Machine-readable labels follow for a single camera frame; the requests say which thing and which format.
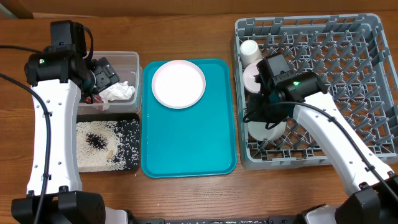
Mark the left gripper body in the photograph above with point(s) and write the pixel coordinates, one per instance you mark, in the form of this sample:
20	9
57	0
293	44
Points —
104	76

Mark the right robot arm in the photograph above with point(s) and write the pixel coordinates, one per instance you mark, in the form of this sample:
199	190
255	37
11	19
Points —
370	184

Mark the white round plate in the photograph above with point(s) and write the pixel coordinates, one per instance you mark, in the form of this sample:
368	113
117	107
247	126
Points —
178	84

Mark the pale green paper cup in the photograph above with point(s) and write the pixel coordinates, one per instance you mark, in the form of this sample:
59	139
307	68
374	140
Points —
250	52

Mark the black plastic tray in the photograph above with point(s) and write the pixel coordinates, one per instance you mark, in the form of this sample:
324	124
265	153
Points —
127	118

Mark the grey shallow bowl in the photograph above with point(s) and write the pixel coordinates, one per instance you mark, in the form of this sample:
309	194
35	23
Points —
259	132

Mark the white napkin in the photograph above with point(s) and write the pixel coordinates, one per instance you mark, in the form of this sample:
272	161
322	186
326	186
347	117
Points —
117	91

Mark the red snack wrapper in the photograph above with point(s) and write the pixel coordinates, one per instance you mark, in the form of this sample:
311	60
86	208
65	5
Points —
94	101

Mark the pink bowl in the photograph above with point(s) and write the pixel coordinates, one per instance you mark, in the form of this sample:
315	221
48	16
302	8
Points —
249	75

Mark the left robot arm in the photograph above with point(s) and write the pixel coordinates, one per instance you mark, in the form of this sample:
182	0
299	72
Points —
58	78

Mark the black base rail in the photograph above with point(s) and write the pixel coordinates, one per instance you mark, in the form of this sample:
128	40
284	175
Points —
289	219

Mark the teal serving tray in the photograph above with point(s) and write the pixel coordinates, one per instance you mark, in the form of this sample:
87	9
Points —
195	141

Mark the grey dishwasher rack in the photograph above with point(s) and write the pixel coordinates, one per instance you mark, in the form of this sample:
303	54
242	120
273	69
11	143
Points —
351	55

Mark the clear plastic storage bin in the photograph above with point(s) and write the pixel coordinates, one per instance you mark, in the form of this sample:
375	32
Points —
127	66

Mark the spilled rice pile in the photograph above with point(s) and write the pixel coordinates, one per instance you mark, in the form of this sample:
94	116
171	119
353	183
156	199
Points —
99	149

